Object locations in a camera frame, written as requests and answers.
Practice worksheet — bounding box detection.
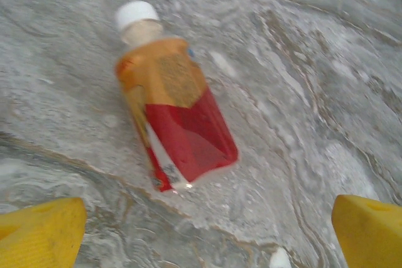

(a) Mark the orange red labelled plastic bottle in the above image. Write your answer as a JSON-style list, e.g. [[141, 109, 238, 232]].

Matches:
[[113, 0, 239, 193]]

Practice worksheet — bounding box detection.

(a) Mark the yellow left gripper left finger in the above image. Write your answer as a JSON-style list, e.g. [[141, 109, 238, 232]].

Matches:
[[0, 197, 88, 268]]

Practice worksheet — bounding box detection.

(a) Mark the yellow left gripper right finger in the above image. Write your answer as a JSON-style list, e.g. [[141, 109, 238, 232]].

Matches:
[[332, 194, 402, 268]]

